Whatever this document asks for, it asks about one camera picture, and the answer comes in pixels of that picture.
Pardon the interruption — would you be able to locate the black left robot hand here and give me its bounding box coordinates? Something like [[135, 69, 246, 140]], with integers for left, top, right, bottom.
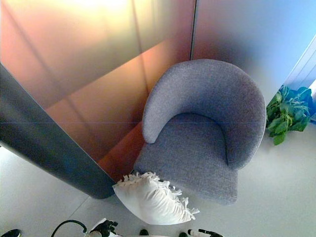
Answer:
[[88, 218, 119, 237]]

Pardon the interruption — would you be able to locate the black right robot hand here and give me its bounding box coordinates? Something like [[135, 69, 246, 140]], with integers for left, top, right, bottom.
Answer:
[[187, 228, 218, 237]]

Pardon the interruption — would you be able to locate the white fringed pillow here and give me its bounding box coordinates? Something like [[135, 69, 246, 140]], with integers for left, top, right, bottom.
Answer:
[[113, 171, 200, 226]]

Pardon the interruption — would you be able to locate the gray fabric tub armchair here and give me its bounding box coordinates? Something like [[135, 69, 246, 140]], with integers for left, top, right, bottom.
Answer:
[[133, 59, 267, 205]]

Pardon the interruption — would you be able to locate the green leafy potted plant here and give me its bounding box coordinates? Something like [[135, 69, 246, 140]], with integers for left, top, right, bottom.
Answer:
[[266, 85, 314, 146]]

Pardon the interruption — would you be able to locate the white ribbed curtain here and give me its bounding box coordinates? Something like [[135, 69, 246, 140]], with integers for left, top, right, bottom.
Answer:
[[283, 34, 316, 99]]

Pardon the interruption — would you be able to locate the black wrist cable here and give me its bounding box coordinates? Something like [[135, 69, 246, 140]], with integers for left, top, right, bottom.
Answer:
[[51, 219, 87, 237]]

